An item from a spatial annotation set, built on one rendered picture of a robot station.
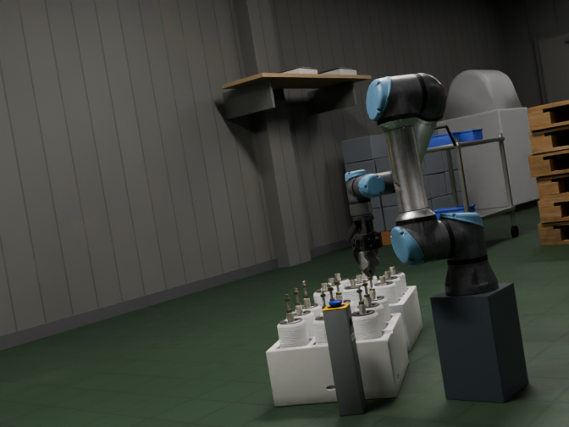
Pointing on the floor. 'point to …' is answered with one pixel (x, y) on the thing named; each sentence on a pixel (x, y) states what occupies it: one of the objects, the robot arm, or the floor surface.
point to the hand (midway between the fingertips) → (368, 272)
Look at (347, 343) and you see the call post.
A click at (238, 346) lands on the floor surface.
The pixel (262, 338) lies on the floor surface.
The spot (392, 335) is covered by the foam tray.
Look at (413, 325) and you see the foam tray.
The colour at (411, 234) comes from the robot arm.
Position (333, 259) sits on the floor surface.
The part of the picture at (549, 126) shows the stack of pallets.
